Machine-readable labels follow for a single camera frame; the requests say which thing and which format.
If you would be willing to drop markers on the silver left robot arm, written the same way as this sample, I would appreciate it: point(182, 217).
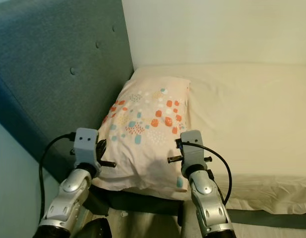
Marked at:
point(68, 198)

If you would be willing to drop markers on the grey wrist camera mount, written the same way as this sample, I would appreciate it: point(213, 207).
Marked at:
point(193, 148)
point(86, 146)

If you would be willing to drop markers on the mattress with beige sheet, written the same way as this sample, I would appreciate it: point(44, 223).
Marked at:
point(247, 109)

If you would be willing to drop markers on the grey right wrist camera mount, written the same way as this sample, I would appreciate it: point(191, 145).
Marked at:
point(193, 148)

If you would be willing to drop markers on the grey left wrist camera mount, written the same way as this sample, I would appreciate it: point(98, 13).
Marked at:
point(86, 146)

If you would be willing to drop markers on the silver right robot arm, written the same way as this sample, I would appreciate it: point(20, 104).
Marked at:
point(207, 201)

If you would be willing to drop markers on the teal upholstered headboard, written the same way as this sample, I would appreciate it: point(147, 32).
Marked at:
point(53, 59)

